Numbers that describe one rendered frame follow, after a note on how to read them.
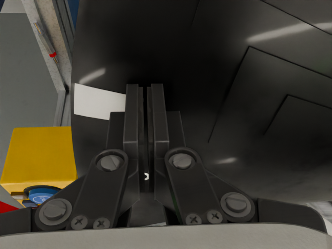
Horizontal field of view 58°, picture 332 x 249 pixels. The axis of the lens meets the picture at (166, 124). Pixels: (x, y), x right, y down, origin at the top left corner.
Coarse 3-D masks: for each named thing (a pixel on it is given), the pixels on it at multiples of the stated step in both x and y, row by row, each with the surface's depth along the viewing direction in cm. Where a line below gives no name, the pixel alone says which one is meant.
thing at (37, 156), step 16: (16, 128) 44; (32, 128) 44; (48, 128) 44; (64, 128) 44; (16, 144) 42; (32, 144) 42; (48, 144) 42; (64, 144) 42; (16, 160) 41; (32, 160) 41; (48, 160) 41; (64, 160) 41; (16, 176) 40; (32, 176) 40; (48, 176) 40; (64, 176) 40
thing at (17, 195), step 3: (12, 192) 41; (15, 192) 41; (18, 192) 41; (21, 192) 41; (12, 195) 41; (15, 195) 41; (18, 195) 41; (21, 195) 41; (24, 195) 41; (15, 198) 42; (18, 198) 42; (21, 198) 42; (24, 198) 42; (27, 198) 42
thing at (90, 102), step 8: (80, 88) 14; (88, 88) 14; (96, 88) 14; (80, 96) 14; (88, 96) 14; (96, 96) 14; (104, 96) 14; (112, 96) 14; (120, 96) 14; (80, 104) 14; (88, 104) 14; (96, 104) 14; (104, 104) 14; (112, 104) 14; (120, 104) 14; (80, 112) 14; (88, 112) 14; (96, 112) 14; (104, 112) 14
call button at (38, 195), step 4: (40, 188) 40; (44, 188) 40; (32, 192) 40; (36, 192) 40; (40, 192) 40; (44, 192) 40; (48, 192) 40; (52, 192) 41; (56, 192) 41; (32, 196) 40; (36, 196) 40; (40, 196) 40; (44, 196) 40; (48, 196) 41; (32, 200) 41; (36, 200) 42; (40, 200) 42; (44, 200) 42
